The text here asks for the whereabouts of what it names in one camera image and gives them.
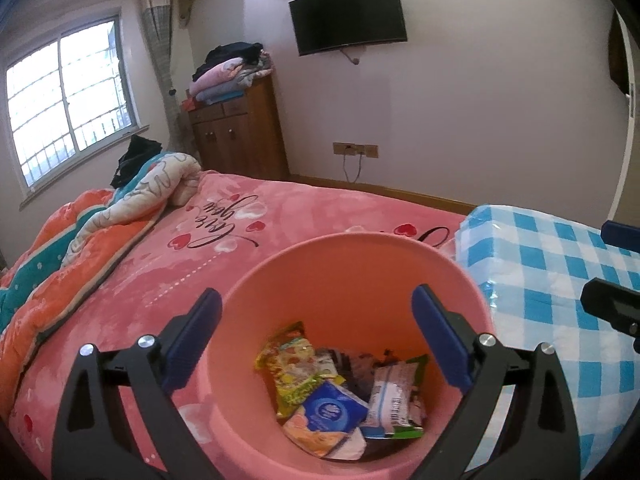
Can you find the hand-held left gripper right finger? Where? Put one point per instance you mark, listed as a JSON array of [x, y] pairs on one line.
[[440, 340]]

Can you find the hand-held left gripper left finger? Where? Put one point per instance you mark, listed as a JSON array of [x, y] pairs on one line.
[[192, 345]]

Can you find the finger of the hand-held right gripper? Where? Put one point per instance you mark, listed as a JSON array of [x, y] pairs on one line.
[[615, 305], [622, 235]]

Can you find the green white small packet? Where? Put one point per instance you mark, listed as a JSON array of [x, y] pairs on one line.
[[395, 395]]

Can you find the black coffee packet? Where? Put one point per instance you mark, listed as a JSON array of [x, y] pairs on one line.
[[355, 367]]

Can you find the yellow green noodle packet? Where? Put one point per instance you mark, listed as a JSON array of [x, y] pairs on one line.
[[292, 365]]

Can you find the pink plastic bucket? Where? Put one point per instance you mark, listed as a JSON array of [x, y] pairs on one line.
[[310, 285]]

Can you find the peach orange packet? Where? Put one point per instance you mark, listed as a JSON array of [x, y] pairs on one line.
[[315, 435]]

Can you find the blue white checkered tablecloth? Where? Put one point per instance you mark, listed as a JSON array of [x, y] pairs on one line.
[[540, 270]]

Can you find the orange teal patterned quilt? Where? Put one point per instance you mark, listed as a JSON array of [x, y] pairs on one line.
[[90, 230]]

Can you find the pink printed bed sheet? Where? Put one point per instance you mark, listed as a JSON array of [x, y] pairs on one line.
[[300, 210]]

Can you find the black garment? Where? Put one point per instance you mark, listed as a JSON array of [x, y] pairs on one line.
[[135, 157]]

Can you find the brown wooden cabinet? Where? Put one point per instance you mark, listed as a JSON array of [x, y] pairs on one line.
[[240, 130]]

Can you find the pile of folded clothes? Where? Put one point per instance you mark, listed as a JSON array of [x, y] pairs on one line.
[[230, 72]]

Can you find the barred window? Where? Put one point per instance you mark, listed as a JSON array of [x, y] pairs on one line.
[[70, 95]]

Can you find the grey checked curtain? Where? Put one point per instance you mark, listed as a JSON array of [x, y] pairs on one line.
[[162, 60]]

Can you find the wall socket plate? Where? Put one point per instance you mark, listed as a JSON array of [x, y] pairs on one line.
[[356, 150]]

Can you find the wall-mounted black television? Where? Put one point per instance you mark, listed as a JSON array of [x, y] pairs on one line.
[[347, 15]]

